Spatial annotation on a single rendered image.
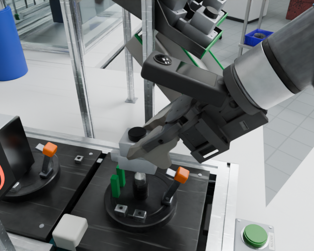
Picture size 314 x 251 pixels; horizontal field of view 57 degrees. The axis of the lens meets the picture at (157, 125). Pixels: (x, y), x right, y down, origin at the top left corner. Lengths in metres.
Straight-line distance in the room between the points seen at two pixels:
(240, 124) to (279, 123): 2.25
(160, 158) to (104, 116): 0.59
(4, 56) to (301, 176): 1.14
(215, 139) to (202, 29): 0.29
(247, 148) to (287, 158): 1.41
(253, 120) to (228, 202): 0.25
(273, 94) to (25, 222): 0.47
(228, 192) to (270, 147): 1.74
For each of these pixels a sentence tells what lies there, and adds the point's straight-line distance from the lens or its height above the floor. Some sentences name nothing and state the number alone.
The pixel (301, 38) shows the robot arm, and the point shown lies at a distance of 0.34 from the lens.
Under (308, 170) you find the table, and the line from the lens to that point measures 0.90.
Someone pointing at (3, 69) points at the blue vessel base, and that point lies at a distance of 1.35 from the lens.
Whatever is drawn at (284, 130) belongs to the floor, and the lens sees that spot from 2.57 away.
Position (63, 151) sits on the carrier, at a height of 0.97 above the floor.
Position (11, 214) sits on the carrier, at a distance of 0.63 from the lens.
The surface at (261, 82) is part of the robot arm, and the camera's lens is 0.35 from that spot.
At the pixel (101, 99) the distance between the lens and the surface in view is 1.11.
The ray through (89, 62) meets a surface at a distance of 1.43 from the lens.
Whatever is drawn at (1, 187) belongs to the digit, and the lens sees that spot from 0.36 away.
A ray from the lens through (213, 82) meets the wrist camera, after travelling 0.38.
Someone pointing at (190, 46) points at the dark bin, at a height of 1.21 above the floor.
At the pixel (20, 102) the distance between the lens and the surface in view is 1.18.
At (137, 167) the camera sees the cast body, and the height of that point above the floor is 1.08.
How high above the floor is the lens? 1.42
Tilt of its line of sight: 36 degrees down
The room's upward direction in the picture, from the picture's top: straight up
